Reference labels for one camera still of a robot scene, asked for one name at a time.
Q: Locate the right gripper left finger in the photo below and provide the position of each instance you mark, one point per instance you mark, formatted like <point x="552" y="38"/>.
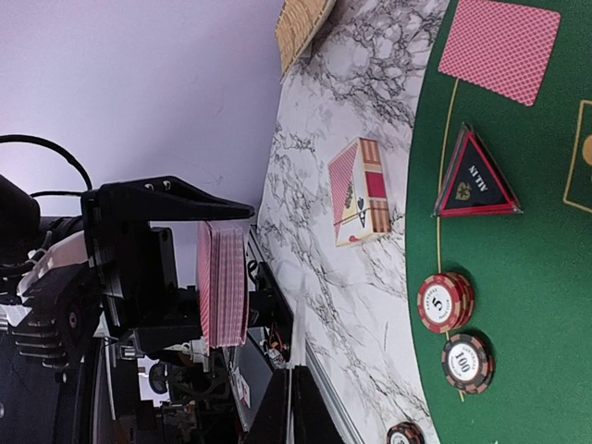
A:
<point x="270" y="425"/>

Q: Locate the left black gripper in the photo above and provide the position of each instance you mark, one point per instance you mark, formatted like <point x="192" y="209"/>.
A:
<point x="135" y="263"/>

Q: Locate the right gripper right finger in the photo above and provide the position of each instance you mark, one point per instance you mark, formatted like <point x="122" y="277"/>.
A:
<point x="312" y="421"/>

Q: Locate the red playing card deck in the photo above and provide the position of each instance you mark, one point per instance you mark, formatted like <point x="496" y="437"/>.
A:
<point x="222" y="284"/>

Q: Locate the black poker chip stack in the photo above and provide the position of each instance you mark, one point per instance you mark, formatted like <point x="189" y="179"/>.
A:
<point x="405" y="433"/>

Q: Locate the black chips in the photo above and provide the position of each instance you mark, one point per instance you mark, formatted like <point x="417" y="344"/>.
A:
<point x="467" y="363"/>

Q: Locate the red chips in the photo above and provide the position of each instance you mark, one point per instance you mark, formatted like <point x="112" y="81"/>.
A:
<point x="445" y="302"/>

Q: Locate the triangular all-in dealer button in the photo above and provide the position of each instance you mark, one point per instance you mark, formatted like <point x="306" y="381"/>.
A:
<point x="474" y="185"/>

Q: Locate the card dealt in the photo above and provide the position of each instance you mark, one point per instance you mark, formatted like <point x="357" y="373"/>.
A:
<point x="501" y="47"/>

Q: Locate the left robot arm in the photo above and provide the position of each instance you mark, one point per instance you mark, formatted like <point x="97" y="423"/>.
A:
<point x="117" y="394"/>

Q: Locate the playing card box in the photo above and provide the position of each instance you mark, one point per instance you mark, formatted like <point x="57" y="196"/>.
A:
<point x="358" y="193"/>

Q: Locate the woven bamboo tray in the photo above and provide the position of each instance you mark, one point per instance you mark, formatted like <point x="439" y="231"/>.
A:
<point x="297" y="24"/>

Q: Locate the round green poker mat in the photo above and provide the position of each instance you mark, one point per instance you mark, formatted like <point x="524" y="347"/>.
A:
<point x="532" y="271"/>

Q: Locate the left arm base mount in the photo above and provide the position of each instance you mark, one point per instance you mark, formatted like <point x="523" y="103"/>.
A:
<point x="271" y="318"/>

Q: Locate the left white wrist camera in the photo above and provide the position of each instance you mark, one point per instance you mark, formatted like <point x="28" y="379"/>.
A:
<point x="54" y="310"/>

